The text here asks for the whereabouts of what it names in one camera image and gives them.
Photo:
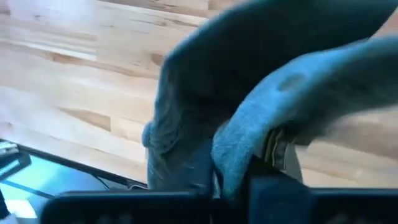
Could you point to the dark green baseball cap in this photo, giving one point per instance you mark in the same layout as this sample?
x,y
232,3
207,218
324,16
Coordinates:
x,y
217,77

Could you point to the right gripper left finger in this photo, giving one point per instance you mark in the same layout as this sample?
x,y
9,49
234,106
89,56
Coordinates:
x,y
124,208

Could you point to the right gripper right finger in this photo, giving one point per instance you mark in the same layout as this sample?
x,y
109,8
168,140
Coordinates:
x,y
280,202

